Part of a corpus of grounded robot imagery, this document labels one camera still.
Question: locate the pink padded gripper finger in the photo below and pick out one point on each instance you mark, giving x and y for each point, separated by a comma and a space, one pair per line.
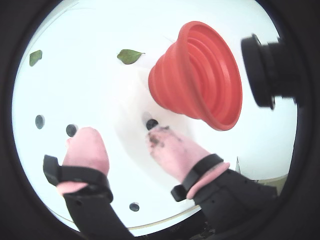
175, 155
85, 150

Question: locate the dark blueberry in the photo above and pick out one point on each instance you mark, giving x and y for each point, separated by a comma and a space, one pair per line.
134, 207
151, 123
71, 130
39, 121

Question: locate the red collapsible silicone cup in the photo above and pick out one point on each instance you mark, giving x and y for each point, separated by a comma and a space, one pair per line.
175, 80

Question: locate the green leaf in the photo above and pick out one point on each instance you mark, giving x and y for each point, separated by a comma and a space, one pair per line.
128, 56
35, 57

